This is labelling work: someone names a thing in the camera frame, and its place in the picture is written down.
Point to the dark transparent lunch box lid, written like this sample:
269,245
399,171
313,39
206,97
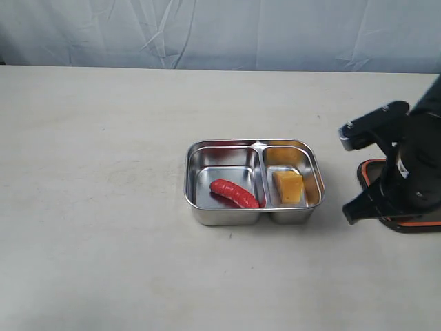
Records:
367,172

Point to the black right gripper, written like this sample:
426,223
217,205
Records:
409,185

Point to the yellow toy cheese wedge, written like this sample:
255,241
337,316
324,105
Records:
289,185

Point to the light blue backdrop cloth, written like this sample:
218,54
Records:
347,36

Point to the red toy sausage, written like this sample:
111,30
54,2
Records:
235,193

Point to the steel two-compartment lunch box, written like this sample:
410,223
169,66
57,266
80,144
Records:
252,164

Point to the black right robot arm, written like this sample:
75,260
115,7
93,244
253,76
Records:
430,96

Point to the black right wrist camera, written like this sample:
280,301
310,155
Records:
384,126

